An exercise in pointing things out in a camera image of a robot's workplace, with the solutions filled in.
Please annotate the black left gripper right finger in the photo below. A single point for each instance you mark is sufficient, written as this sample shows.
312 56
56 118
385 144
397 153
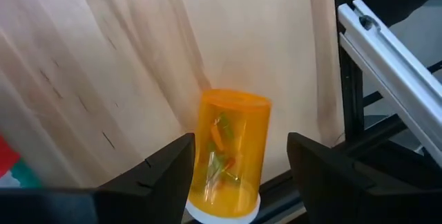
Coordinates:
345 200

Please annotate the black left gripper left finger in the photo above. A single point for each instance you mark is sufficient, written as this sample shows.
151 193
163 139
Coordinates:
145 196

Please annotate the orange pill bottle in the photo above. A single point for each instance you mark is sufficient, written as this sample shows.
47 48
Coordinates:
231 148

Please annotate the teal first aid kit box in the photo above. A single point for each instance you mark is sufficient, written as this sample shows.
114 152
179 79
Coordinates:
17 175

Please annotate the silver aluminium extrusion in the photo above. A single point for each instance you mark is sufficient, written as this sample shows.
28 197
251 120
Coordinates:
397 72

